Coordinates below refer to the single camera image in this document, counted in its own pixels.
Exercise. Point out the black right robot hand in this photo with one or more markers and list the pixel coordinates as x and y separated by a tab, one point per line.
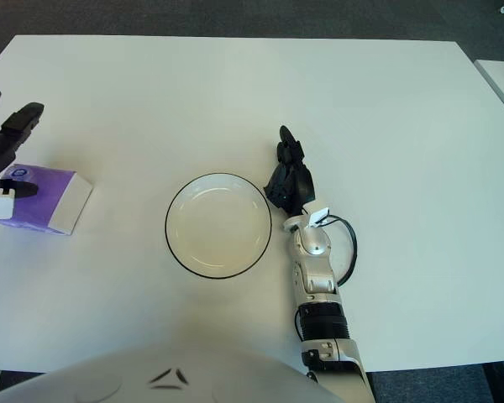
296	184

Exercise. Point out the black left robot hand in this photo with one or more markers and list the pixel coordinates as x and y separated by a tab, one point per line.
8	138

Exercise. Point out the purple tissue paper pack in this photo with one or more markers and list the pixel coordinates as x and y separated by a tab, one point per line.
46	193

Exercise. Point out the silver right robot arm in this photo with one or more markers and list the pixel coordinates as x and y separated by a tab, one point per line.
315	243

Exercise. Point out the white plate with black rim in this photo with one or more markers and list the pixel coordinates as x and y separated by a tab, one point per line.
218	226

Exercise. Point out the white right wrist connector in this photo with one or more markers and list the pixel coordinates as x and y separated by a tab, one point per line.
318	217

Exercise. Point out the silver robot torso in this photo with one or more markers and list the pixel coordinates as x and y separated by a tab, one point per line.
172	369

